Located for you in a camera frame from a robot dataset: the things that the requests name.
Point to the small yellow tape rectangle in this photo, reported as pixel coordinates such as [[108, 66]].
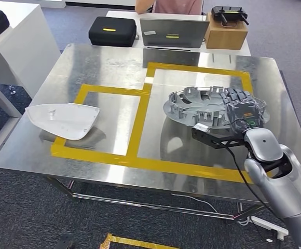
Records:
[[88, 156]]

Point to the yellow floor tape square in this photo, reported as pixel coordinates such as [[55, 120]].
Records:
[[140, 242]]

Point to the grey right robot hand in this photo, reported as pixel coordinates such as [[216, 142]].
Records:
[[246, 115]]

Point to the grey laptop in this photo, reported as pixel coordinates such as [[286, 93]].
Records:
[[174, 31]]

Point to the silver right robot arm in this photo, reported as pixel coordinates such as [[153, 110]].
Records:
[[283, 192]]

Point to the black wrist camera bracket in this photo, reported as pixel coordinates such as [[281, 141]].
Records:
[[218, 141]]

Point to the large yellow tape rectangle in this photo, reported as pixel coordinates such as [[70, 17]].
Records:
[[192, 170]]

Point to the brown cardboard box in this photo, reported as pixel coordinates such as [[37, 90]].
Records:
[[225, 37]]

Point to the white plastic car part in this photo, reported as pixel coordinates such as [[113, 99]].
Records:
[[62, 120]]

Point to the grey plastic wheel cover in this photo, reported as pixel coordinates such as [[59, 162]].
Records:
[[192, 110]]

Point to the black left wrist bracket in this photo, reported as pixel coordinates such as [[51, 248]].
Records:
[[64, 243]]

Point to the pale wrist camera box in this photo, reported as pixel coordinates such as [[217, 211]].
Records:
[[201, 128]]

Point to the black remote controller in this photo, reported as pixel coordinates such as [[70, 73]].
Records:
[[229, 12]]

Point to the person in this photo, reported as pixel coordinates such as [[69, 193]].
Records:
[[176, 6]]

